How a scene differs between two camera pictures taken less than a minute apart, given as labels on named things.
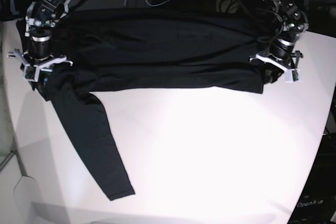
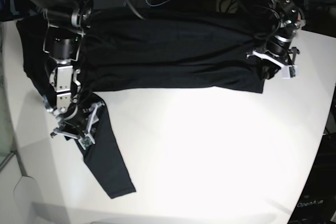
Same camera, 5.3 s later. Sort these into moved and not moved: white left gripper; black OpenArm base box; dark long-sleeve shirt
Moved: white left gripper
Not moved: dark long-sleeve shirt; black OpenArm base box
